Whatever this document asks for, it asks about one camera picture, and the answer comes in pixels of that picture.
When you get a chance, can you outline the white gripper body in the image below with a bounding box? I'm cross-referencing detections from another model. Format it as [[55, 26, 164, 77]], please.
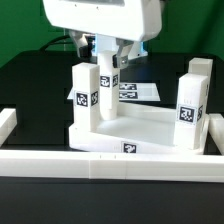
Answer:
[[43, 0, 162, 42]]

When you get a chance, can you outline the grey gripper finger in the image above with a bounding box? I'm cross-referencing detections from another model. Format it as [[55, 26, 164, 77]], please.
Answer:
[[69, 30, 94, 58], [113, 38, 133, 69]]

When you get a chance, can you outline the white desk top tray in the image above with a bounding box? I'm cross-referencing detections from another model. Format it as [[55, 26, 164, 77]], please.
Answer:
[[69, 103, 209, 154]]

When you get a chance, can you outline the fiducial marker sheet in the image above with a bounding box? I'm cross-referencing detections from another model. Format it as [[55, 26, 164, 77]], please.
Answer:
[[67, 82, 160, 101]]

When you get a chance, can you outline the white left fence block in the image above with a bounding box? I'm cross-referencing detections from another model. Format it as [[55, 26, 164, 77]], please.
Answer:
[[0, 108, 17, 147]]

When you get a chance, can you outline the white fence block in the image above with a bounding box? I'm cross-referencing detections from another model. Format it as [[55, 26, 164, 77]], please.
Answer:
[[0, 108, 17, 147], [209, 114, 224, 156]]

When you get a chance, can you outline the white right fence block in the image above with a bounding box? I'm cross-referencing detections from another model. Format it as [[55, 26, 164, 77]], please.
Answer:
[[209, 114, 224, 156]]

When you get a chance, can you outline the white front fence bar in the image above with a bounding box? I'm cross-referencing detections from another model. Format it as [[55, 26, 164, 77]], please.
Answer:
[[0, 150, 224, 183]]

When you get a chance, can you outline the black cable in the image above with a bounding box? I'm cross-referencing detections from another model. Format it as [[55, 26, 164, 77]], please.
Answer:
[[39, 34, 73, 52]]

